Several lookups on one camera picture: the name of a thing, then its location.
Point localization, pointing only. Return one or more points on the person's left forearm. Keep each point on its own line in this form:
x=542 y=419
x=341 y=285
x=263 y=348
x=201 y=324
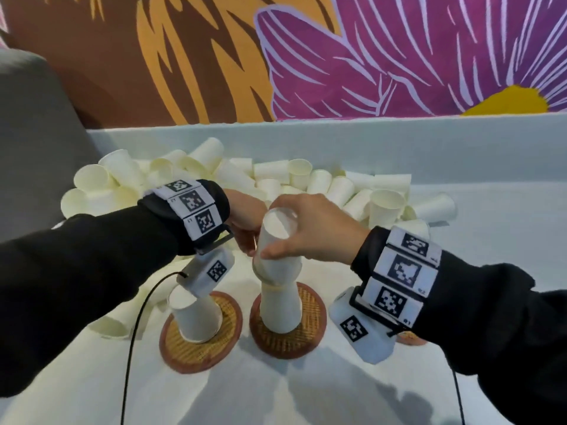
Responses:
x=79 y=287

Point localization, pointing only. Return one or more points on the grey sofa cushion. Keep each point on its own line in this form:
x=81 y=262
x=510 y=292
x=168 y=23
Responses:
x=40 y=141

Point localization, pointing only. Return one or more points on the pile of paper cups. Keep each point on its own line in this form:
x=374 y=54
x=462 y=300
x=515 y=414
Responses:
x=332 y=185

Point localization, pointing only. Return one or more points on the person's right hand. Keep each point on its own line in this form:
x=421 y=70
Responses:
x=323 y=230

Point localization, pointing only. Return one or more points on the round woven coaster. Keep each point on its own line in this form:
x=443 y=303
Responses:
x=412 y=339
x=226 y=340
x=310 y=331

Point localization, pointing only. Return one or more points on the person's left hand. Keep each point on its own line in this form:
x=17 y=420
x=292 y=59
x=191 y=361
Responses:
x=246 y=216

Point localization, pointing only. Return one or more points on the white marker wristband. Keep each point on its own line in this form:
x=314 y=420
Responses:
x=403 y=274
x=192 y=208

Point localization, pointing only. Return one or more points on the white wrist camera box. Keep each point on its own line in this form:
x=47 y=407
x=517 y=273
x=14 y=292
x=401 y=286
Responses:
x=208 y=272
x=359 y=331

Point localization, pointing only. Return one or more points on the person's right forearm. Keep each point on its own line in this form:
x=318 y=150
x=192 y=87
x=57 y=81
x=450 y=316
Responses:
x=500 y=323

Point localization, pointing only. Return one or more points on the single white paper cup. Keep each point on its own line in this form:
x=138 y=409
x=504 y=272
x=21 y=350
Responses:
x=277 y=272
x=281 y=309
x=195 y=318

